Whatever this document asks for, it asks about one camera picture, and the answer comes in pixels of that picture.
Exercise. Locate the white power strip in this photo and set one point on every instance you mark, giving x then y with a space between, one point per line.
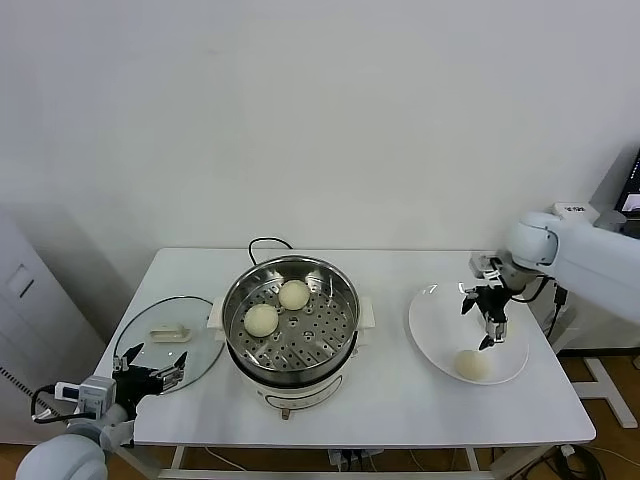
350 457

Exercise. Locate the white round plate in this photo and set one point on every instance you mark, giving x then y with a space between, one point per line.
435 340

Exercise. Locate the white table frame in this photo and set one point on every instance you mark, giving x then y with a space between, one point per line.
250 475

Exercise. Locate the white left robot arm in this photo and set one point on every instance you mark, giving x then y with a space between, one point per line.
62 455

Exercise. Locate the grey round desk object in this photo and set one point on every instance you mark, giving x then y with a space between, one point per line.
612 218

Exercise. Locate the black usb hub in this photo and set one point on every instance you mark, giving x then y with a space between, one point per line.
561 296

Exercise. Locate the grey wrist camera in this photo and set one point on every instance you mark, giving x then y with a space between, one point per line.
484 262
95 392

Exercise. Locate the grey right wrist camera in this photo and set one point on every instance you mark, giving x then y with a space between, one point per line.
484 262

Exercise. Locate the stainless steel steamer basket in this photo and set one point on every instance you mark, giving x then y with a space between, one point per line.
345 300

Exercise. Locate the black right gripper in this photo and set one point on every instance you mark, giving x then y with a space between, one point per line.
494 302

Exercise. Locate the cream electric cooker base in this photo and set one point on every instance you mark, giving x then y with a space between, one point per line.
300 395

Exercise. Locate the white cabinet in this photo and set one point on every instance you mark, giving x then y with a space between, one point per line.
30 300

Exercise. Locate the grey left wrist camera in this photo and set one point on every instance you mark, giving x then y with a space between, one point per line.
95 392

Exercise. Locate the dark laptop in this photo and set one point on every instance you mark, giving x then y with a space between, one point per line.
634 185

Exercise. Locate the white desk foot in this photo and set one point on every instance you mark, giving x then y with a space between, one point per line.
605 387

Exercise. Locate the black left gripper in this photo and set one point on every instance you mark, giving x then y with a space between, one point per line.
134 382

